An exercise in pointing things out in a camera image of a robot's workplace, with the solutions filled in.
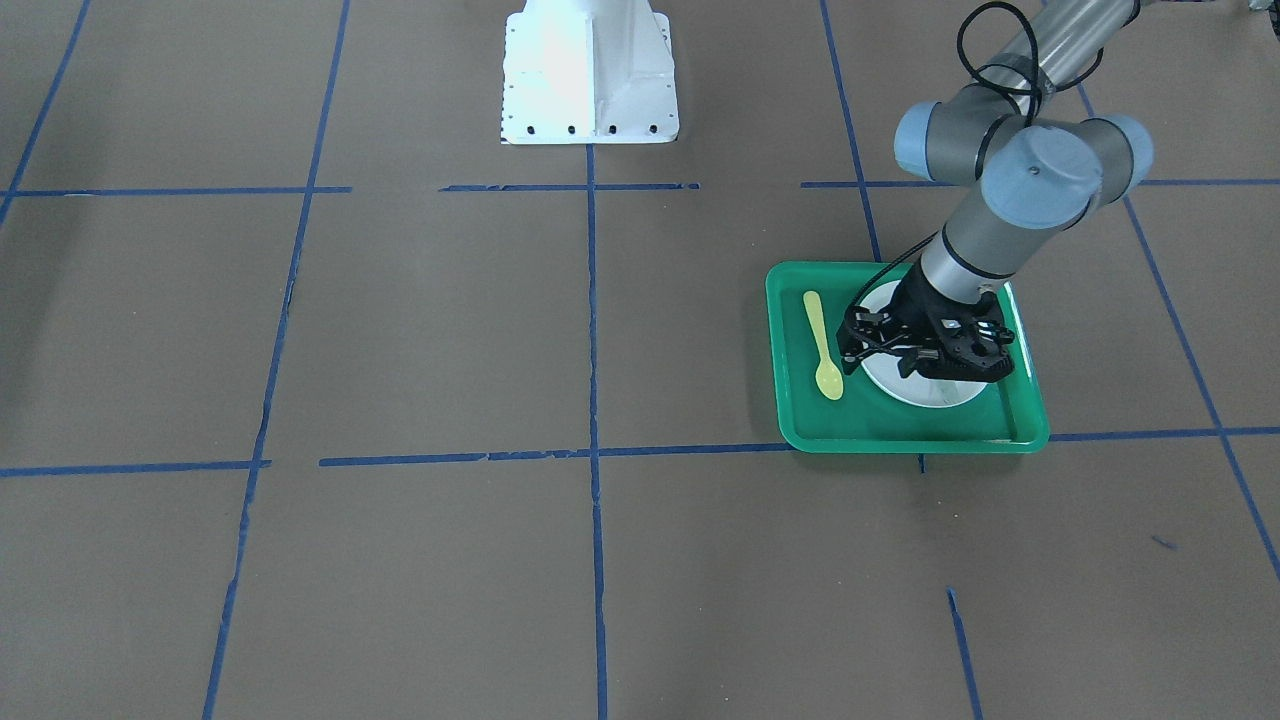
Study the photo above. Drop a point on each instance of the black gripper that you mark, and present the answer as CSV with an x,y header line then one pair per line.
x,y
918,302

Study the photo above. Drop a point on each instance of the yellow plastic spoon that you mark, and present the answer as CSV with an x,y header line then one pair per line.
x,y
828,377

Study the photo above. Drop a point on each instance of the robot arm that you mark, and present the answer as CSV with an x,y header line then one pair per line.
x,y
1026,178

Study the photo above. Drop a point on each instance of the white round plate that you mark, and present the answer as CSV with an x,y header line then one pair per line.
x,y
916,390

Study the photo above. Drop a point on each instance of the green plastic tray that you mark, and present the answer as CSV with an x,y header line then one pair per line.
x,y
1007,417

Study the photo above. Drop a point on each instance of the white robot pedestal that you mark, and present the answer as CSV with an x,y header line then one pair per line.
x,y
588,72

